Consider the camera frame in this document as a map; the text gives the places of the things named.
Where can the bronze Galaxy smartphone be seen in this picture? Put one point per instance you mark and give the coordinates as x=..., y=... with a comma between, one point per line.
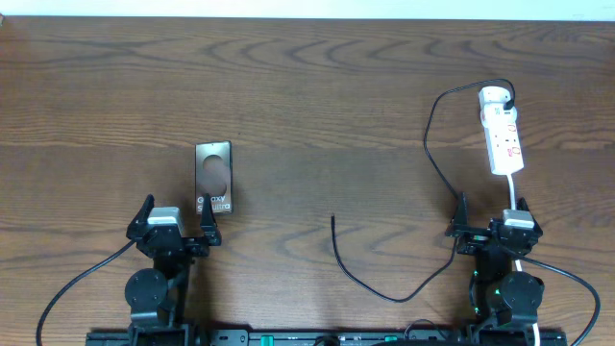
x=214, y=176

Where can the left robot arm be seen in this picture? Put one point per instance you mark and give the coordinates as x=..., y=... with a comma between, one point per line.
x=157, y=295

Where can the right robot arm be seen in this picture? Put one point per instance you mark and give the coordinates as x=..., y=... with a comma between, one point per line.
x=505, y=298

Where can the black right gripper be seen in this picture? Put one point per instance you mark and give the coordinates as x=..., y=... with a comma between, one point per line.
x=475, y=238

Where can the white charger plug adapter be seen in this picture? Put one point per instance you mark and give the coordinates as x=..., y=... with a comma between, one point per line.
x=494, y=94

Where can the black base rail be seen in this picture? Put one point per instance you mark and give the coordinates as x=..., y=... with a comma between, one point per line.
x=272, y=338

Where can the white power strip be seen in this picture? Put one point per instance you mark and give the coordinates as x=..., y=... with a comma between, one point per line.
x=502, y=139

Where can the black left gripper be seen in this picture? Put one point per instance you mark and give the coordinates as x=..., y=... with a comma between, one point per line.
x=209, y=240

